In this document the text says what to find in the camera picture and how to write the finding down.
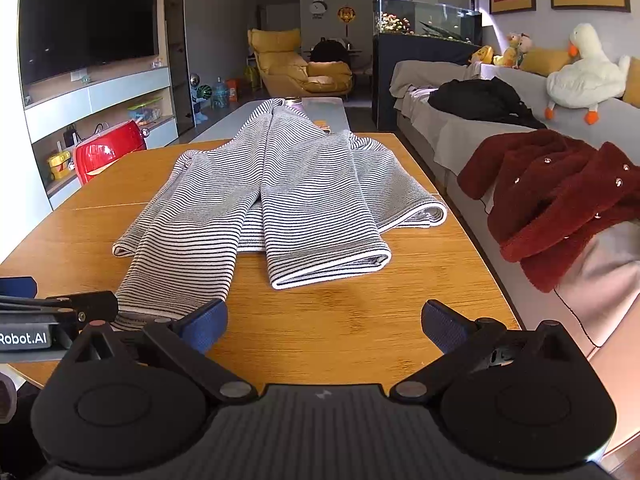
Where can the yellow plush toy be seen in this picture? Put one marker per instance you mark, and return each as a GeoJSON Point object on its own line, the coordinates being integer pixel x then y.
{"type": "Point", "coordinates": [482, 55]}

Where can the small yellow duck plush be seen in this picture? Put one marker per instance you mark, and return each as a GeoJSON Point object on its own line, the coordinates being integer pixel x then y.
{"type": "Point", "coordinates": [507, 55]}

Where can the clear box green lid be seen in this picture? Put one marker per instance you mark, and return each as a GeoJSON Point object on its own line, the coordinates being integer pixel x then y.
{"type": "Point", "coordinates": [144, 110]}

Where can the silver robot toy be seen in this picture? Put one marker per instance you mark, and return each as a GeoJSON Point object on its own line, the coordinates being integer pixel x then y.
{"type": "Point", "coordinates": [196, 100]}

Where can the black bag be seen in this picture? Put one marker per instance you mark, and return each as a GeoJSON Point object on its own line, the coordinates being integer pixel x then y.
{"type": "Point", "coordinates": [330, 50]}

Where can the pink pig doll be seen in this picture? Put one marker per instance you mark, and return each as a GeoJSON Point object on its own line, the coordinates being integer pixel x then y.
{"type": "Point", "coordinates": [525, 45]}

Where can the grey sofa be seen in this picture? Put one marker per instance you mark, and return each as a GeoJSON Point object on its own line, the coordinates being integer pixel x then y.
{"type": "Point", "coordinates": [620, 125]}

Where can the orange hanging ornament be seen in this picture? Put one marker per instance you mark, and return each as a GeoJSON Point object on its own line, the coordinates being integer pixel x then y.
{"type": "Point", "coordinates": [344, 15]}

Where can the striped knit garment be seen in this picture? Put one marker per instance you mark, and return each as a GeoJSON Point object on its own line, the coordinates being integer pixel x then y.
{"type": "Point", "coordinates": [300, 185]}

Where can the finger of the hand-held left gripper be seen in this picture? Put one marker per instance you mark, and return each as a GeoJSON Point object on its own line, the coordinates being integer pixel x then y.
{"type": "Point", "coordinates": [95, 305]}

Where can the glass fish tank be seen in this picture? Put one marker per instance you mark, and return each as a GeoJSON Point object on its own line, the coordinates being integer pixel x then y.
{"type": "Point", "coordinates": [425, 17]}

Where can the white coffee table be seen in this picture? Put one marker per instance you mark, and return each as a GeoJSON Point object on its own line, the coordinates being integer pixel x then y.
{"type": "Point", "coordinates": [330, 110]}

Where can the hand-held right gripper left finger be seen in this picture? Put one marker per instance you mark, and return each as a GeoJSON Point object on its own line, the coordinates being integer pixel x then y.
{"type": "Point", "coordinates": [207, 325]}

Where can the orange snack pack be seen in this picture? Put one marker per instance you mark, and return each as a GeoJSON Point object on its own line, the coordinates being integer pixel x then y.
{"type": "Point", "coordinates": [324, 126]}

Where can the wall media cabinet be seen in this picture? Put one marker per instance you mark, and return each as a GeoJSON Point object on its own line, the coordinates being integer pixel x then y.
{"type": "Point", "coordinates": [125, 87]}

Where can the red fleece jacket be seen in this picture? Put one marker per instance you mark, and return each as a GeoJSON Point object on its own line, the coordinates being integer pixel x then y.
{"type": "Point", "coordinates": [550, 195]}

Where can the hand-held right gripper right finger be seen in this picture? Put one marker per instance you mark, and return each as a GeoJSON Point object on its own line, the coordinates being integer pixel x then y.
{"type": "Point", "coordinates": [442, 327]}

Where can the blue water bottle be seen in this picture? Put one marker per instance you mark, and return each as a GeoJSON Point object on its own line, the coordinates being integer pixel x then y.
{"type": "Point", "coordinates": [220, 95]}

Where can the dark fish tank cabinet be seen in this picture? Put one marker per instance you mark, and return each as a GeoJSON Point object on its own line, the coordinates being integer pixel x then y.
{"type": "Point", "coordinates": [385, 85]}

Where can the beige sofa cover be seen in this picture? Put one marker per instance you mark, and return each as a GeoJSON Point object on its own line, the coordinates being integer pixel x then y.
{"type": "Point", "coordinates": [450, 150]}

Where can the green ball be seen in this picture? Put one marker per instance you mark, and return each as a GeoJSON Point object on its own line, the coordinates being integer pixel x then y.
{"type": "Point", "coordinates": [205, 93]}

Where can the black television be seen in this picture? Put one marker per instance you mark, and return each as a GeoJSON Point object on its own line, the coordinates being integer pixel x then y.
{"type": "Point", "coordinates": [90, 15]}

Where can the yellow cushion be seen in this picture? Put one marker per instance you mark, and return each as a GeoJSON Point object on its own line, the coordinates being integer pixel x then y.
{"type": "Point", "coordinates": [545, 62]}
{"type": "Point", "coordinates": [632, 85]}

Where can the glass snack jar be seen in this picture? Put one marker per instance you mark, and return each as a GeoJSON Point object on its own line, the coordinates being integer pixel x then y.
{"type": "Point", "coordinates": [296, 102]}

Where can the black jacket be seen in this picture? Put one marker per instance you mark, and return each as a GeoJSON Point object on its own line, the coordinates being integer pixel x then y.
{"type": "Point", "coordinates": [485, 100]}

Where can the yellow lounge chair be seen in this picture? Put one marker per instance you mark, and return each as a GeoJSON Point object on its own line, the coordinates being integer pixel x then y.
{"type": "Point", "coordinates": [285, 65]}

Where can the orange box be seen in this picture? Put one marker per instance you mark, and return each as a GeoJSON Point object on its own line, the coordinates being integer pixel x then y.
{"type": "Point", "coordinates": [234, 90]}

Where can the red glossy appliance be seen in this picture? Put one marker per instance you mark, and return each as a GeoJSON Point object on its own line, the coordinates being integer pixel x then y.
{"type": "Point", "coordinates": [107, 152]}

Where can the white goose plush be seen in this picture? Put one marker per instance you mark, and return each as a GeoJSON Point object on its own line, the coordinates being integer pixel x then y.
{"type": "Point", "coordinates": [585, 80]}

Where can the white wall clock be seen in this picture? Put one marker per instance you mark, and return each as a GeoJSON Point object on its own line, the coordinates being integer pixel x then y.
{"type": "Point", "coordinates": [318, 7]}

